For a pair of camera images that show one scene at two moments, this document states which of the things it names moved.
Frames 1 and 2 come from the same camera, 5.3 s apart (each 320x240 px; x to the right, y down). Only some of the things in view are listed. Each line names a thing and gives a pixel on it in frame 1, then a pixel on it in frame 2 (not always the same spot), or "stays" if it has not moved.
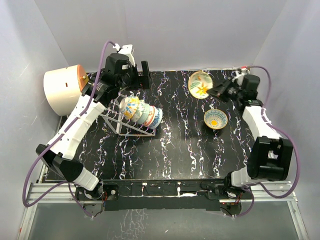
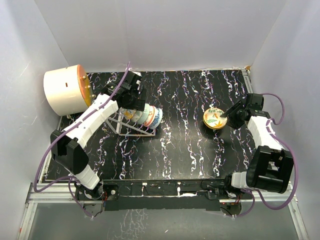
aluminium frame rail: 264,192 stays
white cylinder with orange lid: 62,87 stays
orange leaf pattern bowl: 198,82 to 212,118
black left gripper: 146,78 to 138,104
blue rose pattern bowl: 158,119 stays
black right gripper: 216,92 to 230,114
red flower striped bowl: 151,116 stays
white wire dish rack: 123,126 stays
